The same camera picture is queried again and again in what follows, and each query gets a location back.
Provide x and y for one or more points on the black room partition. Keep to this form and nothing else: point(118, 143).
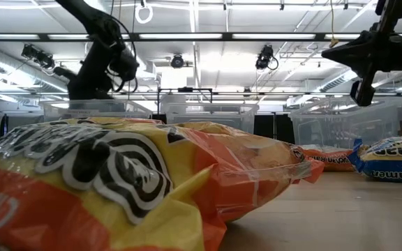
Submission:
point(274, 129)

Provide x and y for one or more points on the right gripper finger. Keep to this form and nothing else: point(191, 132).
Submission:
point(356, 44)
point(356, 61)

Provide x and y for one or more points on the orange Maruchan ramen packet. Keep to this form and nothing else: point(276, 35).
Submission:
point(117, 191)
point(330, 158)

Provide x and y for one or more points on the white LED light strip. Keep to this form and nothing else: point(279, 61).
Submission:
point(340, 36)
point(9, 36)
point(68, 36)
point(180, 36)
point(274, 36)

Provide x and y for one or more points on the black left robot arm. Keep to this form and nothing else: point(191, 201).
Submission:
point(89, 19)

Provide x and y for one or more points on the black ceiling spotlight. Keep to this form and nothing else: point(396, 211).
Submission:
point(264, 57)
point(177, 61)
point(42, 60)

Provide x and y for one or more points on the silver air duct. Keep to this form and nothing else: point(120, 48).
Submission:
point(12, 75)
point(337, 82)

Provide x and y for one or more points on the blue Maruchan ramen packet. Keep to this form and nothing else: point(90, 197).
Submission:
point(393, 167)

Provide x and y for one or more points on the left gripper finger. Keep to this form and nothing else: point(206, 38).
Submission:
point(102, 91)
point(79, 91)

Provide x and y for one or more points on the clear plastic bin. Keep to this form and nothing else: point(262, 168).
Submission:
point(124, 109)
point(222, 116)
point(344, 125)

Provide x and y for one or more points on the black overhead frame beam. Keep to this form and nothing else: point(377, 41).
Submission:
point(227, 36)

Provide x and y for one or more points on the black upright post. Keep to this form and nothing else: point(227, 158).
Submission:
point(4, 125)

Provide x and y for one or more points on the black metal stand frame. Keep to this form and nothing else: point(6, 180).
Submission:
point(185, 89)

